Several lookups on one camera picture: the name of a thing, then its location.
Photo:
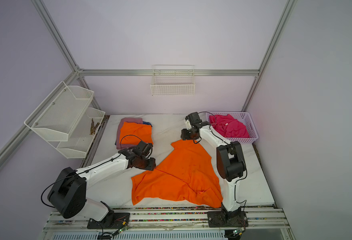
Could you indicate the folded mauve t-shirt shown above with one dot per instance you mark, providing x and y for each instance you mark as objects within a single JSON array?
[{"x": 125, "y": 120}]

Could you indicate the wooden clothespins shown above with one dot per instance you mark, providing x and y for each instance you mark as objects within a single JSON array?
[{"x": 94, "y": 127}]

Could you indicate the aluminium frame profile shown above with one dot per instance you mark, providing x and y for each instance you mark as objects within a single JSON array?
[{"x": 78, "y": 74}]

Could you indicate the white mesh upper shelf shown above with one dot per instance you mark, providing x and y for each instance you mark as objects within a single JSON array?
[{"x": 56, "y": 118}]

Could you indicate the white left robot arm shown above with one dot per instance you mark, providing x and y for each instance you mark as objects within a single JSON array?
[{"x": 68, "y": 194}]

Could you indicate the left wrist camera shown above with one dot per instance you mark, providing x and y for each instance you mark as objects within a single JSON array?
[{"x": 144, "y": 149}]

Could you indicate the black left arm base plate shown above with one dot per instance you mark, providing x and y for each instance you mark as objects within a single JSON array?
[{"x": 111, "y": 221}]

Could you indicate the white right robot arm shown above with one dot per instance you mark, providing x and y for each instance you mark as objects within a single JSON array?
[{"x": 230, "y": 162}]

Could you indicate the orange t-shirt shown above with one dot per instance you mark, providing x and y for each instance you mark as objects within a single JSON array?
[
  {"x": 132, "y": 133},
  {"x": 186, "y": 174}
]

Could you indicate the white mesh lower shelf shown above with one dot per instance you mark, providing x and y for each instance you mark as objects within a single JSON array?
[{"x": 80, "y": 141}]

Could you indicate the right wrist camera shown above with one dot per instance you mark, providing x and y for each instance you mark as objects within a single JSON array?
[{"x": 193, "y": 120}]

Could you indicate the pink t-shirt in basket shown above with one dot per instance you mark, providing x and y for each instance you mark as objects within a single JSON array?
[{"x": 228, "y": 127}]

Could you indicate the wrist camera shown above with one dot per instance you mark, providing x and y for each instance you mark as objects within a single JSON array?
[
  {"x": 193, "y": 120},
  {"x": 144, "y": 149}
]

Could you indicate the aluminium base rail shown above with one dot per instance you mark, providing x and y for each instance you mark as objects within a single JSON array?
[{"x": 179, "y": 223}]

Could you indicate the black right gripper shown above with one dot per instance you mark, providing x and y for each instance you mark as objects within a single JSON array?
[{"x": 185, "y": 136}]

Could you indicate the white mesh shelf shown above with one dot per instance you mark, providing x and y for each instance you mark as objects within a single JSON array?
[
  {"x": 56, "y": 118},
  {"x": 80, "y": 141}
]

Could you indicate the lilac perforated plastic basket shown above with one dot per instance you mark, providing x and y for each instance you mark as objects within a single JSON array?
[{"x": 244, "y": 118}]

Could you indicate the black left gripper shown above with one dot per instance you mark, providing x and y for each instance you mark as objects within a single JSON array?
[{"x": 151, "y": 166}]

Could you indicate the folded blue t-shirt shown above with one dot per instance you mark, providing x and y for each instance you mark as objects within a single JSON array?
[{"x": 147, "y": 123}]

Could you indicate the folded orange t-shirt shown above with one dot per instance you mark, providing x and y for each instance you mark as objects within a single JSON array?
[{"x": 132, "y": 133}]

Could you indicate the white wire wall basket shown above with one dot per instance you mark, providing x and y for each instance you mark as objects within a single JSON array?
[{"x": 173, "y": 80}]

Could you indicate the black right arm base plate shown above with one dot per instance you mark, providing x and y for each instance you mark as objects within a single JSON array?
[{"x": 219, "y": 219}]

